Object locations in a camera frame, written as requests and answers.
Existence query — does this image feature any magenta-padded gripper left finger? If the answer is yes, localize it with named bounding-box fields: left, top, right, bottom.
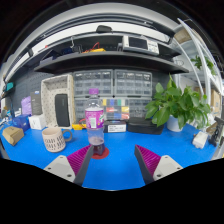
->
left=43, top=144, right=96, bottom=187

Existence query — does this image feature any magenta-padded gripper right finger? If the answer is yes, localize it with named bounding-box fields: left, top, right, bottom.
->
left=134, top=144, right=184, bottom=186

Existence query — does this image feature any purple-capped clear drink bottle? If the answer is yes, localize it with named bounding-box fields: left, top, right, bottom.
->
left=84, top=87, right=106, bottom=156

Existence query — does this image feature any beige mug with dark spots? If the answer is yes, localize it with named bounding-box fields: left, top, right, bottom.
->
left=41, top=126, right=73, bottom=154

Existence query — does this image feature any white power adapter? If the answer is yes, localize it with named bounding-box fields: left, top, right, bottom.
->
left=192, top=130, right=209, bottom=149

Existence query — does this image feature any yellow multimeter with red leads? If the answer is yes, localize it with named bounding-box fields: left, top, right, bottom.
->
left=71, top=122, right=87, bottom=131

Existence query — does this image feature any flat black case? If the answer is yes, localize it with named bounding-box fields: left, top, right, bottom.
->
left=126, top=116, right=165, bottom=135

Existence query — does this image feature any flat round red coaster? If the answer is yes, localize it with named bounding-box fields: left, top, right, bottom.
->
left=90, top=146, right=110, bottom=160

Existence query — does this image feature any white cardboard box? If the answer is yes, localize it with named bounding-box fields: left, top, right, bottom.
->
left=28, top=113, right=47, bottom=131

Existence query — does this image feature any black zip pouch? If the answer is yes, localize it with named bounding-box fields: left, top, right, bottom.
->
left=54, top=93, right=71, bottom=128

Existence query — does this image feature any brown cardboard box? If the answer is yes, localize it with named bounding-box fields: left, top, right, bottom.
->
left=1, top=125, right=25, bottom=147

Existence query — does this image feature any blue storage box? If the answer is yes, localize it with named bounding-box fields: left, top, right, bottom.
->
left=12, top=114, right=31, bottom=132

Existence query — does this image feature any green potted plant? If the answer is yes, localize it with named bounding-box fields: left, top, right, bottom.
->
left=144, top=74, right=213, bottom=133

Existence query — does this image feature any small black and white box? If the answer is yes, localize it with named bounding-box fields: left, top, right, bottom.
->
left=103, top=119, right=128, bottom=134

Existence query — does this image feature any clear small-parts drawer cabinet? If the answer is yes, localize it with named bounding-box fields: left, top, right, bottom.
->
left=72, top=69, right=114, bottom=98
left=113, top=69, right=154, bottom=98
left=128, top=96, right=154, bottom=119

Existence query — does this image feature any dark grey flat box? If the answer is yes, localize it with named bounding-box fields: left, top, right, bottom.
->
left=30, top=90, right=43, bottom=116

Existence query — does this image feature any beige dotted storage tray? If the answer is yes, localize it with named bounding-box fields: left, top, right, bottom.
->
left=40, top=73, right=75, bottom=129

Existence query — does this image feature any purple plastic bag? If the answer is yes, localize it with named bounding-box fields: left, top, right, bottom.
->
left=20, top=95, right=33, bottom=116

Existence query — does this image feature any drawer cabinet with coloured contents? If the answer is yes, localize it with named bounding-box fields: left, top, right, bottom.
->
left=73, top=96, right=131, bottom=122

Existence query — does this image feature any grey wall shelf unit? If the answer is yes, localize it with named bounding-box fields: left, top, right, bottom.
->
left=4, top=3, right=189, bottom=76

